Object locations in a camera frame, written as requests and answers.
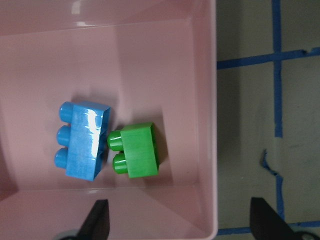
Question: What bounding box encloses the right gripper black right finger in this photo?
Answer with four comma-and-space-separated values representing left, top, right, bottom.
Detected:
250, 197, 300, 240

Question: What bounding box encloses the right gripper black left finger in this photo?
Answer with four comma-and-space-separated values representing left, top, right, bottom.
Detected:
76, 199, 110, 240

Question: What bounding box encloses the blue toy block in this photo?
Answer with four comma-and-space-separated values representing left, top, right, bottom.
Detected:
54, 101, 111, 181

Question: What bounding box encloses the green toy block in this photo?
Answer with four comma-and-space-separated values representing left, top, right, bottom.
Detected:
107, 122, 160, 178

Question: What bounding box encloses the pink plastic box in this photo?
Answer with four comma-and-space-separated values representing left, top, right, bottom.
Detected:
0, 0, 218, 240

